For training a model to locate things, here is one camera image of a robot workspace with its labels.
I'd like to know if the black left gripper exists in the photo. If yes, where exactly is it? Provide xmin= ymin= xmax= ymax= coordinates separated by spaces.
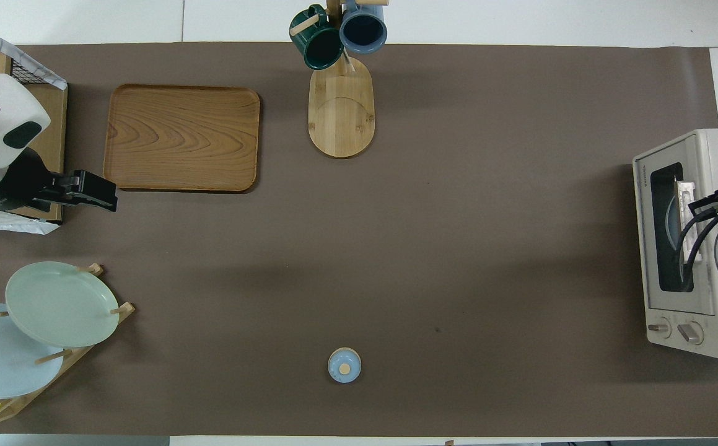
xmin=0 ymin=147 xmax=118 ymax=217

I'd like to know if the light blue ribbed plate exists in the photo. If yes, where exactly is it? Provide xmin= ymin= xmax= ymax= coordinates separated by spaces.
xmin=666 ymin=197 xmax=683 ymax=248

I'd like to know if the glass oven door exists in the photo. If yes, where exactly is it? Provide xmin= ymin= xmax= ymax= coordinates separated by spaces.
xmin=633 ymin=133 xmax=718 ymax=317

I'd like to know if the rectangular wooden tray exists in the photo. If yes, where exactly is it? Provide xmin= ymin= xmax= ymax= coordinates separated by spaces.
xmin=103 ymin=84 xmax=261 ymax=193

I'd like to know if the pale green plate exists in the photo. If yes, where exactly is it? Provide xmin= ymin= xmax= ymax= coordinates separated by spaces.
xmin=5 ymin=261 xmax=120 ymax=348

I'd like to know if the wooden plate rack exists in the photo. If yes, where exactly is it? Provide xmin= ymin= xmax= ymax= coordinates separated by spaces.
xmin=0 ymin=263 xmax=136 ymax=425

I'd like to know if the brown table mat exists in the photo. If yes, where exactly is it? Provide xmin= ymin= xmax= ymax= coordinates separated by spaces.
xmin=0 ymin=42 xmax=718 ymax=437

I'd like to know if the wooden mug rack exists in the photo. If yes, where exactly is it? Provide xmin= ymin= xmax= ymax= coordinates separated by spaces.
xmin=308 ymin=0 xmax=389 ymax=159

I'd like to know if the dark green mug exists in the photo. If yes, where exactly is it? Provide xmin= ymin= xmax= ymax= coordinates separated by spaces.
xmin=289 ymin=5 xmax=344 ymax=70

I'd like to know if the blue grey mug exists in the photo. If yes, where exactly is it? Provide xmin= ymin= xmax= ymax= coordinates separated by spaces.
xmin=339 ymin=0 xmax=388 ymax=54

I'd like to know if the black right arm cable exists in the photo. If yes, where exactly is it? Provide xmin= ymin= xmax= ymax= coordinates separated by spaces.
xmin=678 ymin=204 xmax=718 ymax=292

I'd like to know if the wooden shelf with wire mesh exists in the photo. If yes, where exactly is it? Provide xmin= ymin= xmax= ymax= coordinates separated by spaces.
xmin=0 ymin=15 xmax=68 ymax=235

